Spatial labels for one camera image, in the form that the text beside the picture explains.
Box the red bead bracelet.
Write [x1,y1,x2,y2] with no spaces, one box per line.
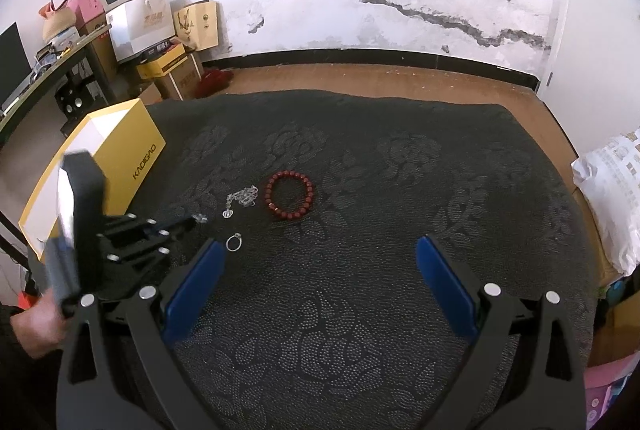
[264,169,317,222]

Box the yellow and black flat box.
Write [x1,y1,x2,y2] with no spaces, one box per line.
[135,51,202,79]

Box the white plastic sack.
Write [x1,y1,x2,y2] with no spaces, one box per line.
[571,127,640,276]

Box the silver chain necklace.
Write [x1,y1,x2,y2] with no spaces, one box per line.
[195,184,260,225]

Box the black speaker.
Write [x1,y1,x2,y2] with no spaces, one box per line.
[53,77,104,116]

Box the black desk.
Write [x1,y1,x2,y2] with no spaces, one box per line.
[0,27,114,147]

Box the black flat monitor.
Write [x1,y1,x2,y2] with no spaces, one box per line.
[0,22,32,112]

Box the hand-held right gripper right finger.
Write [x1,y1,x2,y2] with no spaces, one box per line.
[416,234,587,430]

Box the yellow and white box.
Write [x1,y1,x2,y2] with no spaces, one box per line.
[18,98,167,257]

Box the red tassel ornament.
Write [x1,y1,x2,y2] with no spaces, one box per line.
[194,67,234,99]

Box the dark floral blanket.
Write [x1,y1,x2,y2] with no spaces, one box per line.
[111,89,602,430]

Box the woven straw basket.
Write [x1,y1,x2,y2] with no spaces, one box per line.
[42,5,79,44]

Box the person's left hand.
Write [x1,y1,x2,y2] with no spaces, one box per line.
[10,297,67,359]

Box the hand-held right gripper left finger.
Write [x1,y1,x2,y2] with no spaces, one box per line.
[56,238,227,430]

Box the white paper bag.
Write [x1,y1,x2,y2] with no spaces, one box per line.
[105,0,176,64]

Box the tan paper bag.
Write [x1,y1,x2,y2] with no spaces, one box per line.
[172,0,220,54]

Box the person's left forearm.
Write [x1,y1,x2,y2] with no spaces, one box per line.
[0,303,61,430]

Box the tall brown cardboard box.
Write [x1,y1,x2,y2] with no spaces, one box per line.
[79,23,132,104]

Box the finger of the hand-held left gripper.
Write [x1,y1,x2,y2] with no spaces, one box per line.
[94,235,175,298]
[102,211,209,242]

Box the pink printed box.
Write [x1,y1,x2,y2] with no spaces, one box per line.
[582,354,634,430]

